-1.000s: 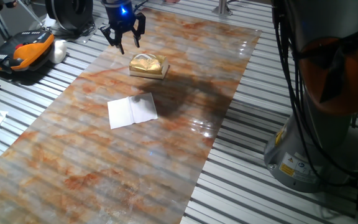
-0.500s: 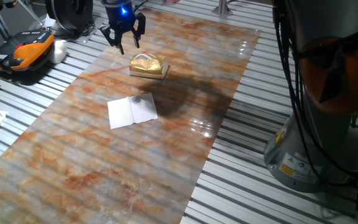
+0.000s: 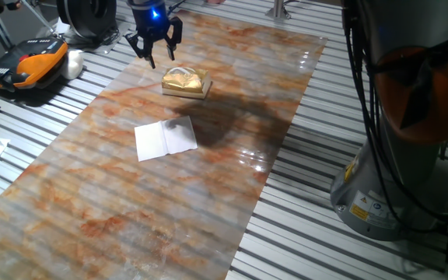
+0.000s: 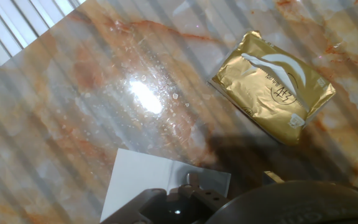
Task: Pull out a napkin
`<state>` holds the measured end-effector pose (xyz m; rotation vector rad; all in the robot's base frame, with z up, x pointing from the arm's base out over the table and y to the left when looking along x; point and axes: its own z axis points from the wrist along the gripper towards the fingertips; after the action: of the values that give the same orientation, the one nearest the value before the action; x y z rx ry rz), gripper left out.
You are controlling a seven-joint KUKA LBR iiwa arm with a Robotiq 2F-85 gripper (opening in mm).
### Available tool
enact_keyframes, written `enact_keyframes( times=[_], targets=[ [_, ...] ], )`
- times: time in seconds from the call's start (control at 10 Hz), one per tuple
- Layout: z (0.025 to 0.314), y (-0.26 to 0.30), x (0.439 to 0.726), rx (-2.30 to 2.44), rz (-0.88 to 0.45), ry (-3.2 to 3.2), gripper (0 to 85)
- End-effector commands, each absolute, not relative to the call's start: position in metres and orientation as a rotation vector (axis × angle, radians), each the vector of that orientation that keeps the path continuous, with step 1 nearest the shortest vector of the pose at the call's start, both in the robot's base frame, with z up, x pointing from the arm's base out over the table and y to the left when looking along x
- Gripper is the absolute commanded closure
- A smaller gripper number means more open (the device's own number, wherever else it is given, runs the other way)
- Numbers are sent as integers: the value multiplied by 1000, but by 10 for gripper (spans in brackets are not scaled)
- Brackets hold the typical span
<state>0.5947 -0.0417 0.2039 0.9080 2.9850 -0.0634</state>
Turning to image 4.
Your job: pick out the orange marble pattern mat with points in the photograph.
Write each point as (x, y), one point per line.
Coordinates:
(73, 109)

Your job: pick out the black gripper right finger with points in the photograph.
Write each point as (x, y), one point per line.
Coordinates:
(270, 178)

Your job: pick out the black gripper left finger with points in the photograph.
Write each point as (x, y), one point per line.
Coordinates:
(172, 208)

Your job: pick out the gold foil tissue pack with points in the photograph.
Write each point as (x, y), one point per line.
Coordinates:
(259, 99)

